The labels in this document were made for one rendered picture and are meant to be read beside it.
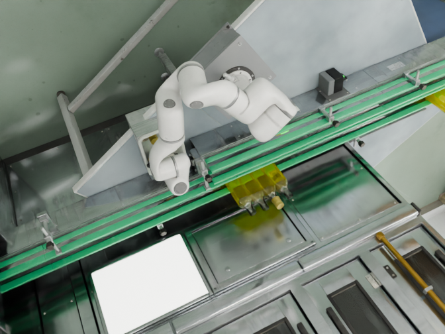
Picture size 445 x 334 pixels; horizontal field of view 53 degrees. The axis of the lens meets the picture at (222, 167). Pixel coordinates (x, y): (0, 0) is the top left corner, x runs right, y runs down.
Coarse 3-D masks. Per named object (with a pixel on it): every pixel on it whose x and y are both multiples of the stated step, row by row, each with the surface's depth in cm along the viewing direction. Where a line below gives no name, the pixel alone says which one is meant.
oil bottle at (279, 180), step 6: (264, 168) 193; (270, 168) 192; (276, 168) 192; (270, 174) 190; (276, 174) 189; (282, 174) 189; (276, 180) 187; (282, 180) 187; (276, 186) 187; (282, 186) 186
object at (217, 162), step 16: (400, 80) 205; (368, 96) 201; (384, 96) 199; (336, 112) 196; (352, 112) 195; (288, 128) 192; (304, 128) 191; (240, 144) 189; (256, 144) 188; (272, 144) 187; (208, 160) 185; (224, 160) 184; (240, 160) 183
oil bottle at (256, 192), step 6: (246, 174) 192; (240, 180) 191; (246, 180) 190; (252, 180) 189; (246, 186) 187; (252, 186) 187; (258, 186) 187; (252, 192) 185; (258, 192) 185; (252, 198) 185; (258, 198) 184
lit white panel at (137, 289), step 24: (168, 240) 191; (120, 264) 186; (144, 264) 184; (168, 264) 183; (192, 264) 182; (96, 288) 180; (120, 288) 178; (144, 288) 177; (168, 288) 176; (192, 288) 175; (120, 312) 171; (144, 312) 170
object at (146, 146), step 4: (152, 132) 170; (156, 132) 170; (144, 136) 169; (148, 136) 170; (140, 140) 170; (148, 140) 181; (140, 144) 171; (144, 144) 181; (148, 144) 182; (152, 144) 183; (140, 148) 172; (144, 148) 183; (148, 148) 184; (180, 148) 185; (184, 148) 182; (144, 152) 178; (148, 152) 185; (172, 152) 191; (176, 152) 191; (180, 152) 189; (184, 152) 184; (144, 156) 176; (148, 156) 186; (144, 160) 177; (148, 168) 181; (148, 172) 183
